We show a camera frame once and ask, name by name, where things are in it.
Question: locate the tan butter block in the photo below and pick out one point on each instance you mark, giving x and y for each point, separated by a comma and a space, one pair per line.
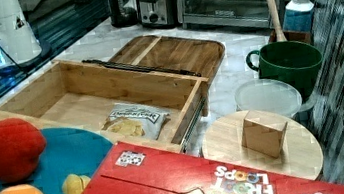
264, 132

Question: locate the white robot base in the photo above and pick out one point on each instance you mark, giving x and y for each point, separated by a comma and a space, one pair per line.
19, 47

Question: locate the dark wooden cutting board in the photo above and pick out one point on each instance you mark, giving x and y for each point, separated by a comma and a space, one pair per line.
199, 56

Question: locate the round light wooden board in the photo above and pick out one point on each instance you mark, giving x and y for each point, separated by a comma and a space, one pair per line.
301, 155

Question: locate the wooden drawer box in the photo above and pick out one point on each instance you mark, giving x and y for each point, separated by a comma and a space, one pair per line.
82, 95

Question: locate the chips bag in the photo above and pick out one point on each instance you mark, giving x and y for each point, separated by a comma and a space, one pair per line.
136, 120

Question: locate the silver toaster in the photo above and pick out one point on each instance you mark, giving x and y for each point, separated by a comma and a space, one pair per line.
157, 13

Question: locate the clear plastic lidded container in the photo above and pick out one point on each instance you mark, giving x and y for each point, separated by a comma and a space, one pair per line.
272, 96

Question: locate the red Froot Loops box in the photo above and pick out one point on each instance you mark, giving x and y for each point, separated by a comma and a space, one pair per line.
130, 169

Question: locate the black french press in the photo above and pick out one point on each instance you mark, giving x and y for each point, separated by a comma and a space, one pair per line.
121, 15

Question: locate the blue plate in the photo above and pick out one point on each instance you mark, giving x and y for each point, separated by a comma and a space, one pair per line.
68, 151

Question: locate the green mug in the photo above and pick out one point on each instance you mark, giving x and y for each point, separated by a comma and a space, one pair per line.
293, 62

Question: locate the brown utensil holder box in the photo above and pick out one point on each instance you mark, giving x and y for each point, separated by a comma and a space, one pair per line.
292, 36

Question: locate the white blue bottle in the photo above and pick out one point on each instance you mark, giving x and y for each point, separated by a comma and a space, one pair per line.
298, 16

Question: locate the red plush apple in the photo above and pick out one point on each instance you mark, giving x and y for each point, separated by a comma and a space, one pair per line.
21, 145

